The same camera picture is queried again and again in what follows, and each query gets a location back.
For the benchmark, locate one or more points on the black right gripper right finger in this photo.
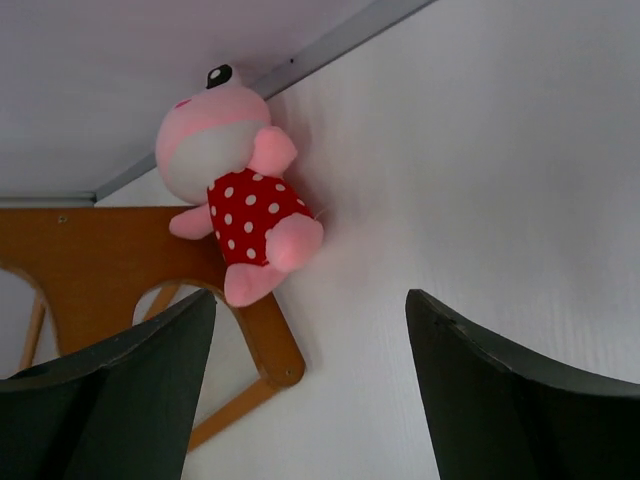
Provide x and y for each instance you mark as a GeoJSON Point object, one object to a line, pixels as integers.
{"type": "Point", "coordinates": [498, 410]}

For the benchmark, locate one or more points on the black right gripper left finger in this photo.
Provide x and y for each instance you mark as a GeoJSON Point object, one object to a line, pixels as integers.
{"type": "Point", "coordinates": [122, 408]}

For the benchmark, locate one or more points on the pink plush red dotted dress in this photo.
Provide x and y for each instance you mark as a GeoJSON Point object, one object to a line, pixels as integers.
{"type": "Point", "coordinates": [219, 151]}

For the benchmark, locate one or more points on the brown wooden toy shelf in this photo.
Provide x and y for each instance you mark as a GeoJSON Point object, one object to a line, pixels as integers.
{"type": "Point", "coordinates": [91, 266]}

